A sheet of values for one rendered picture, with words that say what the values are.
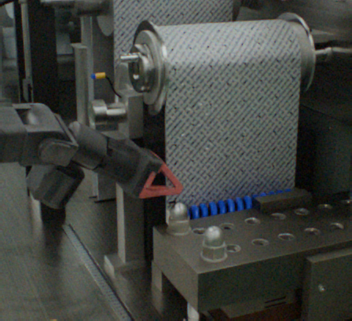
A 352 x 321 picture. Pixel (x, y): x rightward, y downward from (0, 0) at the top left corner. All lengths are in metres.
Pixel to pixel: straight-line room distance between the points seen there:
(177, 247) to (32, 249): 0.38
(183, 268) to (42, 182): 0.23
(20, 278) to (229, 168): 0.40
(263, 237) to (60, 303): 0.34
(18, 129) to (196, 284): 0.31
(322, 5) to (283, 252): 0.47
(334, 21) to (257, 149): 0.26
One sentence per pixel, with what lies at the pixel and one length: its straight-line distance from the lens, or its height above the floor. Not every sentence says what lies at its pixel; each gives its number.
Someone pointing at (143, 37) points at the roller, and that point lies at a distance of 1.05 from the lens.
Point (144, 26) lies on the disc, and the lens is 1.05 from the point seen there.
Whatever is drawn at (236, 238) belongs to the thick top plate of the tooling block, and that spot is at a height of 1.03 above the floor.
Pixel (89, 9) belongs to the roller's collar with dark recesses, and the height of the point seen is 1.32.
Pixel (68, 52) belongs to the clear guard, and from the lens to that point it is 2.02.
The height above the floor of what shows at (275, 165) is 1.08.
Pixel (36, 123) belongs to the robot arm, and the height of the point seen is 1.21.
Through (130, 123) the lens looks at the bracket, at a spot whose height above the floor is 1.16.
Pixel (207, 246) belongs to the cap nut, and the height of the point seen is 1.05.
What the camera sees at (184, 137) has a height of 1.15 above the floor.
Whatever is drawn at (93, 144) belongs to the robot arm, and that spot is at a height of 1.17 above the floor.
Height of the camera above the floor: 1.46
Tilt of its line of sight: 18 degrees down
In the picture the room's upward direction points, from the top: straight up
